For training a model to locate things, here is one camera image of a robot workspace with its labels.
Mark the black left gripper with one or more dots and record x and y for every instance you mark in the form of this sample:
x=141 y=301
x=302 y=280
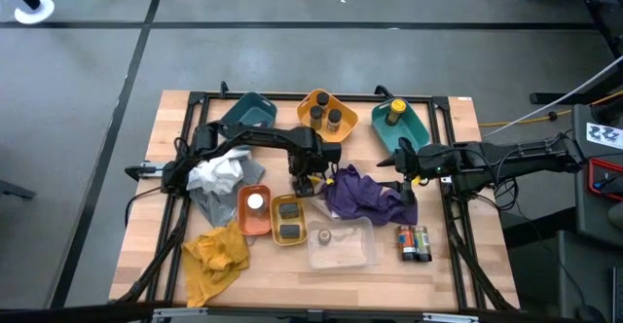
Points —
x=304 y=172

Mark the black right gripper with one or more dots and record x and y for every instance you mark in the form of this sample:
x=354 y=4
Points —
x=409 y=165

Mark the rectangular black spice tin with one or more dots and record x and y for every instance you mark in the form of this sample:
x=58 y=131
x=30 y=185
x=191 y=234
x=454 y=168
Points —
x=289 y=210

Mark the white-lid spice jar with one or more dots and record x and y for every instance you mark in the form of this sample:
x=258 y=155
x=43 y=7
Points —
x=256 y=201

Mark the small jar silver lid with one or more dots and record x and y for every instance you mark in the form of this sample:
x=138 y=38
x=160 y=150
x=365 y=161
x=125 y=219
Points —
x=324 y=236

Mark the purple cloth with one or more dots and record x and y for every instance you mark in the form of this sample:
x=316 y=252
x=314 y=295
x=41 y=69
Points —
x=360 y=194

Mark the orange-label spice jar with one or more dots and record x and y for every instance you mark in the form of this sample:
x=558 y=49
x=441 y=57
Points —
x=405 y=240

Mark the green-label spice jar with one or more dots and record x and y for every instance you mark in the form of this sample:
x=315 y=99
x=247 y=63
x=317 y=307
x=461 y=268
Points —
x=422 y=242

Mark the spice jar matte black lid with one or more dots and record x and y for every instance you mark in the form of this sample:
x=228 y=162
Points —
x=322 y=98

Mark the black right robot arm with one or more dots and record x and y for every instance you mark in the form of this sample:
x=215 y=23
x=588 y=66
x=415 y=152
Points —
x=511 y=155

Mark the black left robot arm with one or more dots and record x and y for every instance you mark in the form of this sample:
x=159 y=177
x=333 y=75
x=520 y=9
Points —
x=263 y=139

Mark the small yellow plastic bin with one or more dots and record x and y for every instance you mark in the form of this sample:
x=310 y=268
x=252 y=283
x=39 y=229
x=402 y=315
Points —
x=275 y=221

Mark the turquoise plastic bin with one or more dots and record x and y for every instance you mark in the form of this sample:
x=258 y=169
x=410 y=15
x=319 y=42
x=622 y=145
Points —
x=409 y=128

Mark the small orange plastic bin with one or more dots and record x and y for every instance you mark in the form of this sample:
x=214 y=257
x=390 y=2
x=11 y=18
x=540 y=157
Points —
x=243 y=223

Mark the large yellow plastic bin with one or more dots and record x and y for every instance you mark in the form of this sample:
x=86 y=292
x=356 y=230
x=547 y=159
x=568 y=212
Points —
x=346 y=127

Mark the black table clamp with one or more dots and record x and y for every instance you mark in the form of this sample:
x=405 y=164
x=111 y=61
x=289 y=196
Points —
x=380 y=90
x=224 y=88

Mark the white cloth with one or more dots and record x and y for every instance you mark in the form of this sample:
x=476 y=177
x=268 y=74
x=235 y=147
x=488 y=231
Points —
x=219 y=174

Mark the grey cloth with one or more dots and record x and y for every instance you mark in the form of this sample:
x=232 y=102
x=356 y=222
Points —
x=219 y=211

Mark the dark teal plastic bin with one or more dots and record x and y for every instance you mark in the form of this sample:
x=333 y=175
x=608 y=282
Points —
x=253 y=111

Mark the mustard yellow cloth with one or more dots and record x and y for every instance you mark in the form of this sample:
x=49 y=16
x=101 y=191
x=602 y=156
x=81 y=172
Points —
x=214 y=264

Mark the dark grey desk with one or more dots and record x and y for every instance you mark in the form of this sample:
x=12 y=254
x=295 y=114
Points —
x=580 y=206

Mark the red-framed device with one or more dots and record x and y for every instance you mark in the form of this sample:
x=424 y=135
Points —
x=591 y=177

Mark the white sticker black figures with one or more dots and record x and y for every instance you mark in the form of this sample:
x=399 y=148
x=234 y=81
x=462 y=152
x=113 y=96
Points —
x=603 y=135

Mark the dark grey cabinet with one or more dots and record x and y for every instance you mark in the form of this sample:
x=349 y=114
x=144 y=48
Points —
x=584 y=264

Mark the black computer mouse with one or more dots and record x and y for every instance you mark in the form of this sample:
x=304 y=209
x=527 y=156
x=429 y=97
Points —
x=589 y=315

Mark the black crossbar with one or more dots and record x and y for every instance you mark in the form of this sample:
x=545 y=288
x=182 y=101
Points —
x=73 y=313

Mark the dark desk foot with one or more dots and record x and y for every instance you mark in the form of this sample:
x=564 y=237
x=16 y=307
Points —
x=14 y=189

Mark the white round stand base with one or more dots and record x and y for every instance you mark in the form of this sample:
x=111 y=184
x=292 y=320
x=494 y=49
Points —
x=46 y=8

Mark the black aluminium table frame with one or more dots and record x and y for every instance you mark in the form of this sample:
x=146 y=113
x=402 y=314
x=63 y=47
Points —
x=287 y=95

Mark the black desk leg frame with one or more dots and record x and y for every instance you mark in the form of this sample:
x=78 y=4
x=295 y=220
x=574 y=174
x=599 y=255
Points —
x=601 y=7

